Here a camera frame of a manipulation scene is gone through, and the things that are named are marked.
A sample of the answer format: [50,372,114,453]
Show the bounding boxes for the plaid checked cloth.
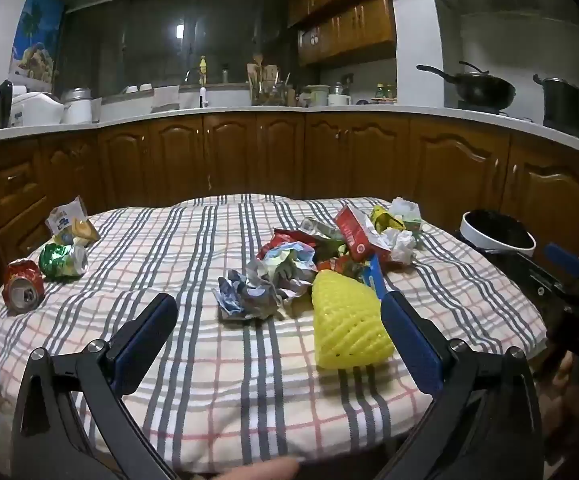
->
[0,194,550,476]

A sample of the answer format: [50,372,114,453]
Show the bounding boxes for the black wok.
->
[416,61,517,107]

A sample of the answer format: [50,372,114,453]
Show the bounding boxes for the white rice cooker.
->
[6,91,66,127]

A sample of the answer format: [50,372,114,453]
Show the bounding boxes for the small green carton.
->
[399,217,425,241]

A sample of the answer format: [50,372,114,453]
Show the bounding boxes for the black cooking pot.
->
[533,74,579,133]

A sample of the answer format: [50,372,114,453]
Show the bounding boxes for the red carton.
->
[334,203,395,262]

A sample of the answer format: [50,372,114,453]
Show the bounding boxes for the beach wall poster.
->
[9,0,65,83]

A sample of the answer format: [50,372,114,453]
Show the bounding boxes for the dark kitchen window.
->
[59,0,300,106]

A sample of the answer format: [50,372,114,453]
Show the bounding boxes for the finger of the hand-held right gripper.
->
[512,242,579,303]

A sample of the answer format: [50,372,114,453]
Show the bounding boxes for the tan snack packet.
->
[54,217,101,247]

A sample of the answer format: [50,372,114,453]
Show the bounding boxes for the wooden kitchen base cabinets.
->
[0,105,579,306]

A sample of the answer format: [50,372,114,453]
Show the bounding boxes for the utensil holder with utensils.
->
[246,52,295,107]

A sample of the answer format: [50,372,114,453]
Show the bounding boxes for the dark green wrapper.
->
[314,237,365,278]

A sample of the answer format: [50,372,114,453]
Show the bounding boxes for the kitchen faucet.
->
[185,67,207,108]

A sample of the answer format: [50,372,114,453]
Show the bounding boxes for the yellow foam fruit net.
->
[312,269,395,371]

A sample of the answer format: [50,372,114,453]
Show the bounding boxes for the crumpled snack bag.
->
[45,199,87,233]

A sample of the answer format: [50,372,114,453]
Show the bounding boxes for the crushed green can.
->
[38,242,90,281]

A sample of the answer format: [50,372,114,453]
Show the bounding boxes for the person's right hand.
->
[549,354,579,398]

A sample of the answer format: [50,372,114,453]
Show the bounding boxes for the wooden wall cabinets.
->
[286,0,417,68]

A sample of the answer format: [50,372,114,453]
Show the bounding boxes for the pale crumpled paper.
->
[256,242,319,301]

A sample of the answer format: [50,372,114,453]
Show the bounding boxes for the bin with black bag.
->
[457,209,537,261]

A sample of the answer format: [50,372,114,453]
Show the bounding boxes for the crushed red can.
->
[2,258,46,313]

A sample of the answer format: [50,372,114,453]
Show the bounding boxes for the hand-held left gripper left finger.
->
[12,292,180,480]

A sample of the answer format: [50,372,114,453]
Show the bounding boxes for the clear crumpled plastic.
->
[299,216,343,241]

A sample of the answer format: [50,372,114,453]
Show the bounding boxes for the white container with metal lid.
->
[60,87,93,125]

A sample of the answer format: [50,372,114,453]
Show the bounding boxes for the grey crumpled paper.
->
[212,269,284,321]

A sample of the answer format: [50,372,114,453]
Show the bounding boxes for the red crumpled wrapper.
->
[258,228,317,261]

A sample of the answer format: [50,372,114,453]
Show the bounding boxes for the blue strip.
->
[362,255,387,303]

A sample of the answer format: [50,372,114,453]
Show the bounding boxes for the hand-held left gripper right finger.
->
[374,291,543,480]

